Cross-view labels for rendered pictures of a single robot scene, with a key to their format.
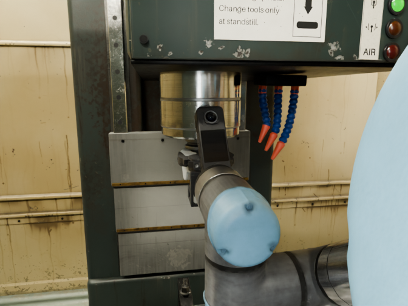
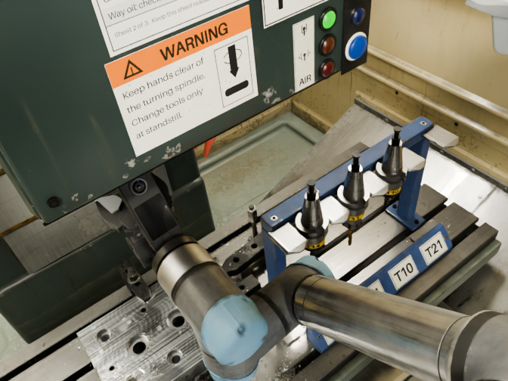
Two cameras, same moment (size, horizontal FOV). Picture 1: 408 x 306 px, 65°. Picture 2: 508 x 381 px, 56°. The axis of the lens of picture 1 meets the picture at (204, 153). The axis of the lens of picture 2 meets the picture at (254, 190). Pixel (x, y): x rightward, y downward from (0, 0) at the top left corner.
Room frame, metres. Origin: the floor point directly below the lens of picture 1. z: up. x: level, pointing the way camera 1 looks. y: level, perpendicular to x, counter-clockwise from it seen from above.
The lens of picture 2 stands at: (0.04, 0.03, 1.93)
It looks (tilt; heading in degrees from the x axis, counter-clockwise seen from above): 45 degrees down; 338
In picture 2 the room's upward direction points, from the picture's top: 7 degrees counter-clockwise
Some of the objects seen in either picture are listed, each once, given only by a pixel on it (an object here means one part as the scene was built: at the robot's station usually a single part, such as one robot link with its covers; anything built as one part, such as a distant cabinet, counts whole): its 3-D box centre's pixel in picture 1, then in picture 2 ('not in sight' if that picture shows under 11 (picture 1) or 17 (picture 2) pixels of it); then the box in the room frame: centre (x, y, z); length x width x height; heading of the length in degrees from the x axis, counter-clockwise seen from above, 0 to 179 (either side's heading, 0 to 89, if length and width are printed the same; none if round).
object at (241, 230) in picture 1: (236, 218); (221, 314); (0.36, -0.04, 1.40); 0.11 x 0.08 x 0.09; 9
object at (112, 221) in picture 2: (190, 159); (119, 213); (0.57, 0.02, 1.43); 0.09 x 0.05 x 0.02; 22
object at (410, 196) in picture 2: not in sight; (412, 178); (0.67, -0.67, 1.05); 0.10 x 0.05 x 0.30; 9
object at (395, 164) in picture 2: not in sight; (393, 155); (0.59, -0.51, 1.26); 0.04 x 0.04 x 0.07
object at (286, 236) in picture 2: not in sight; (289, 240); (0.55, -0.24, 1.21); 0.07 x 0.05 x 0.01; 9
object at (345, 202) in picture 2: not in sight; (353, 196); (0.58, -0.41, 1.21); 0.06 x 0.06 x 0.03
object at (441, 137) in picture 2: not in sight; (442, 137); (0.62, -0.68, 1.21); 0.07 x 0.05 x 0.01; 9
